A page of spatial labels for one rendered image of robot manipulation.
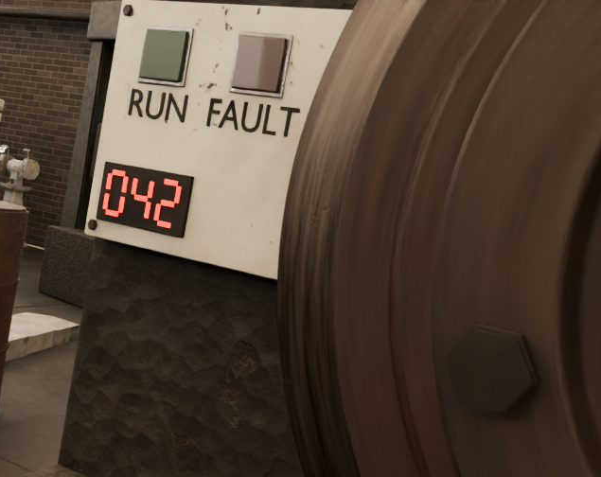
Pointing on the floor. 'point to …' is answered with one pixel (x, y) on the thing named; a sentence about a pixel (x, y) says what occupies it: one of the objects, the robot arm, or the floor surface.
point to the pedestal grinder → (18, 169)
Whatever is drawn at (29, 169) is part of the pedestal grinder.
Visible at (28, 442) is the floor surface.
